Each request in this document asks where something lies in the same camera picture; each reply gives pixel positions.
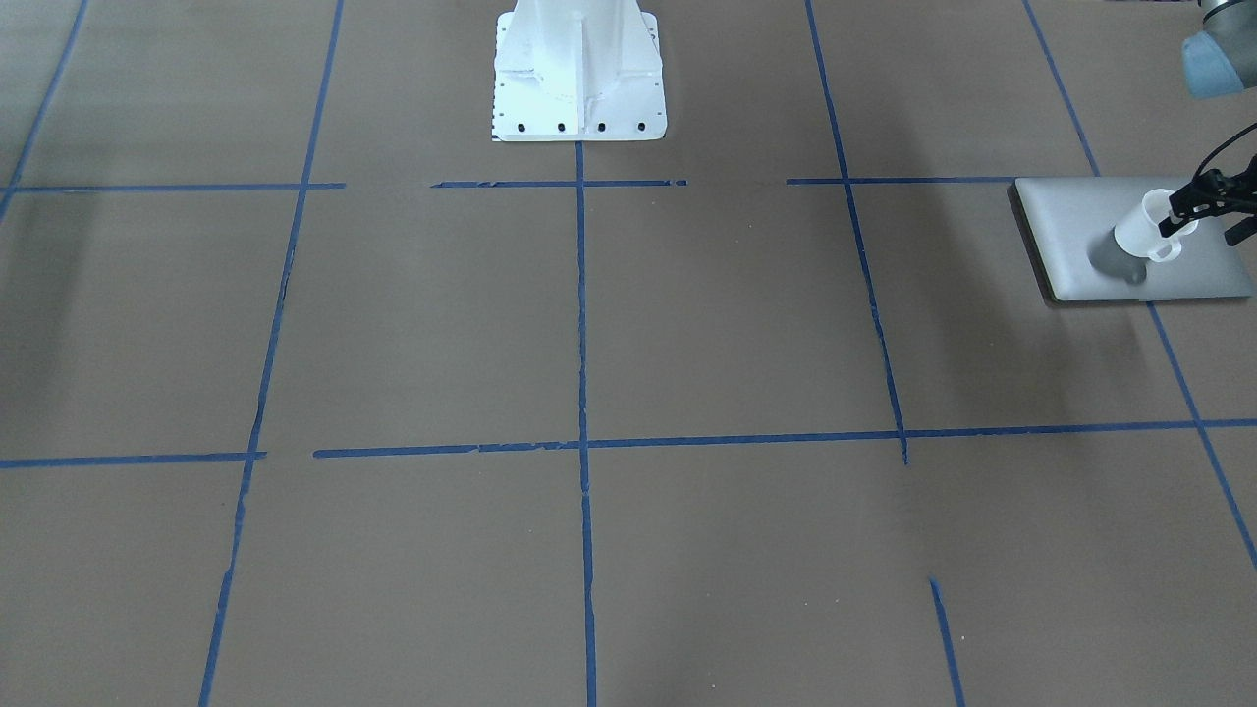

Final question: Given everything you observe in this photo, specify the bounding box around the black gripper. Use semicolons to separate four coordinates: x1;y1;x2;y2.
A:
1159;157;1257;239

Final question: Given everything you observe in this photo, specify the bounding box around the white ceramic mug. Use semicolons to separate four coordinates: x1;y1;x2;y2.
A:
1114;189;1199;263

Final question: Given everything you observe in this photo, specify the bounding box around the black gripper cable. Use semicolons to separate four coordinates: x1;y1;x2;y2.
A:
1188;123;1257;192

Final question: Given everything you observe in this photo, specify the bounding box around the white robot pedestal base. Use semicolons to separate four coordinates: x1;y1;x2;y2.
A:
490;1;667;142

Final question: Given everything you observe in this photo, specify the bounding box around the silver closed laptop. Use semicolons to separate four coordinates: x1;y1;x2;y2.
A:
1011;176;1254;304

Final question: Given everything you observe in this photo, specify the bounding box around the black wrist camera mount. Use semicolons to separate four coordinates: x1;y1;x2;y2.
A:
1223;215;1257;247

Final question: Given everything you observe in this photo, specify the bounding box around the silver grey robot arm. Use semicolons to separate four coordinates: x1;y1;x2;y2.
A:
1156;1;1256;247

